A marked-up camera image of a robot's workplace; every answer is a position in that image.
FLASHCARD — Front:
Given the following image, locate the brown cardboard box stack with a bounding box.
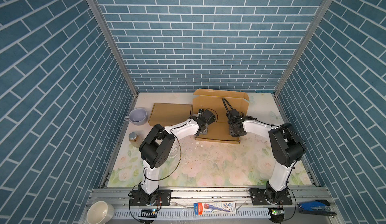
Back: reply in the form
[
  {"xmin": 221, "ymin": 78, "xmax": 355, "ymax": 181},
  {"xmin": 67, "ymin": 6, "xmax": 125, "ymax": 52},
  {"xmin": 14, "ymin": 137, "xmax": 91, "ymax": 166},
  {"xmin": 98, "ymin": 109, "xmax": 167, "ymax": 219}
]
[{"xmin": 193, "ymin": 89, "xmax": 249, "ymax": 144}]

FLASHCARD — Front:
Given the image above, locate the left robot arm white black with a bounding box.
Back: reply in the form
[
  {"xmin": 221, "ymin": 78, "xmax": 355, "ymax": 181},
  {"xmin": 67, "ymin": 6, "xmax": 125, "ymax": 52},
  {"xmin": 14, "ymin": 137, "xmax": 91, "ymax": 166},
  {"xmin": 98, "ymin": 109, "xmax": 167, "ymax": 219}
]
[{"xmin": 137, "ymin": 109, "xmax": 218, "ymax": 206}]

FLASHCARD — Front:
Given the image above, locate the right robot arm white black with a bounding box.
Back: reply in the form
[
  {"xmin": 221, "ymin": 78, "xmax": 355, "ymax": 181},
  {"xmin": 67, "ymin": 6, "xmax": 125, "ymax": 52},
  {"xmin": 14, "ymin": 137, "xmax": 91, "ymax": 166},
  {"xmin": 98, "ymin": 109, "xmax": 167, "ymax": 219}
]
[{"xmin": 226, "ymin": 109, "xmax": 307, "ymax": 205}]

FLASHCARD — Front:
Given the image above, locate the lavender mug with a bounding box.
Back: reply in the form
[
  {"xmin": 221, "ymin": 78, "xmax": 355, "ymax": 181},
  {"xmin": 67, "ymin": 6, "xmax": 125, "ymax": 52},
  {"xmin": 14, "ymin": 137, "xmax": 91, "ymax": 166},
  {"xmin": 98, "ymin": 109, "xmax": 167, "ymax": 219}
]
[{"xmin": 124, "ymin": 108, "xmax": 148, "ymax": 126}]

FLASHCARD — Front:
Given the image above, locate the small jar with lid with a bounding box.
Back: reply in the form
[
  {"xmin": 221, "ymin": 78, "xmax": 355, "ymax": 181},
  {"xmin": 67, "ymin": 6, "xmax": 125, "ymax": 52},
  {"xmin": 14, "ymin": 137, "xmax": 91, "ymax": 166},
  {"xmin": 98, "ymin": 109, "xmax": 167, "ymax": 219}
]
[{"xmin": 129, "ymin": 132, "xmax": 143, "ymax": 148}]

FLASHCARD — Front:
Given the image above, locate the toothpaste package red blue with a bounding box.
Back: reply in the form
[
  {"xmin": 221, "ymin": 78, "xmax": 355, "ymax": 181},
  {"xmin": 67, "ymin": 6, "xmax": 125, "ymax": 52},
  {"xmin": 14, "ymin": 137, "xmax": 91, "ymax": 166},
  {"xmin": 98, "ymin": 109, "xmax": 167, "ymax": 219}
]
[{"xmin": 194, "ymin": 202, "xmax": 236, "ymax": 215}]

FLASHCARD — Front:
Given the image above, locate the right controller board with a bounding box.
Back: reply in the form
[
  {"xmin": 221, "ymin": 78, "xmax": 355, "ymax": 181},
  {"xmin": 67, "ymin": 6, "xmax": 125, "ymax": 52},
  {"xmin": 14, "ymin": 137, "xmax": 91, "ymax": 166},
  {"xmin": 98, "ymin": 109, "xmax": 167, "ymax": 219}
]
[{"xmin": 268, "ymin": 208, "xmax": 285, "ymax": 224}]

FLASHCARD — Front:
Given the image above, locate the controller board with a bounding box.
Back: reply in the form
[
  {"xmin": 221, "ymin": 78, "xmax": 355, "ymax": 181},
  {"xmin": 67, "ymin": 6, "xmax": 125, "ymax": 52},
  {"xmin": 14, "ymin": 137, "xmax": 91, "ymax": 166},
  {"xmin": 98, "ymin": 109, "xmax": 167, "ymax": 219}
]
[
  {"xmin": 268, "ymin": 208, "xmax": 285, "ymax": 224},
  {"xmin": 137, "ymin": 210, "xmax": 158, "ymax": 224}
]

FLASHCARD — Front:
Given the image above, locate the left controller board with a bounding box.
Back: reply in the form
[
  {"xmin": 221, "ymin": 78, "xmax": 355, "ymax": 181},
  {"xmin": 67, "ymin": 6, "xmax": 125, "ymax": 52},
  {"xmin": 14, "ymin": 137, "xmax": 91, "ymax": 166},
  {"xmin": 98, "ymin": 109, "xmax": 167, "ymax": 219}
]
[{"xmin": 137, "ymin": 210, "xmax": 158, "ymax": 224}]

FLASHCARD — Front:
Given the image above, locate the blue stapler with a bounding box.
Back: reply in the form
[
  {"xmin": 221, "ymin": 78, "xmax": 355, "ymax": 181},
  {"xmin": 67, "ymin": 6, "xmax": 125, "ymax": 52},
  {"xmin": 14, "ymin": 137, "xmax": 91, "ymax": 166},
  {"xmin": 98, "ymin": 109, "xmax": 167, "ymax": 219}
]
[{"xmin": 298, "ymin": 199, "xmax": 337, "ymax": 217}]

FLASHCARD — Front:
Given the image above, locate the white bowl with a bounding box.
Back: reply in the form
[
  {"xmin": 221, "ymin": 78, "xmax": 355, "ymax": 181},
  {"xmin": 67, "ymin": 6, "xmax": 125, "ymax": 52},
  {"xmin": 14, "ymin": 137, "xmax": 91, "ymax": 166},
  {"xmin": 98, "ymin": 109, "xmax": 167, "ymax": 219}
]
[{"xmin": 86, "ymin": 201, "xmax": 115, "ymax": 224}]

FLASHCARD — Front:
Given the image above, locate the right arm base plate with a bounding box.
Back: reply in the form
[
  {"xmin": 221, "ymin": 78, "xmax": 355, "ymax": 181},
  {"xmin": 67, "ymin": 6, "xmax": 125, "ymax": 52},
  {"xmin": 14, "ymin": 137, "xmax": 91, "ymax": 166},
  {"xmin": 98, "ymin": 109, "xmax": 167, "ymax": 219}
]
[{"xmin": 249, "ymin": 188, "xmax": 293, "ymax": 206}]

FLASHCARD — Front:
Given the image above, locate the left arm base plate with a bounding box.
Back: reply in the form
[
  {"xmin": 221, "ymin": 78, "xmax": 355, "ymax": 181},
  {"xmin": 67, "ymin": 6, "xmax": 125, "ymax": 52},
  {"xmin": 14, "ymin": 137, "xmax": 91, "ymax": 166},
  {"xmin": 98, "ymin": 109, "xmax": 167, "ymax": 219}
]
[{"xmin": 129, "ymin": 189, "xmax": 172, "ymax": 207}]

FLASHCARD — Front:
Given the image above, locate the aluminium rail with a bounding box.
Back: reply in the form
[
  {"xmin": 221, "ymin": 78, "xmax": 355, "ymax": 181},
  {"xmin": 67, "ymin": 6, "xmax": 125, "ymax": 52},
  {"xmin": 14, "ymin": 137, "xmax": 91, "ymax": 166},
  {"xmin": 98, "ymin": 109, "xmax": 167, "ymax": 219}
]
[{"xmin": 79, "ymin": 186, "xmax": 344, "ymax": 224}]

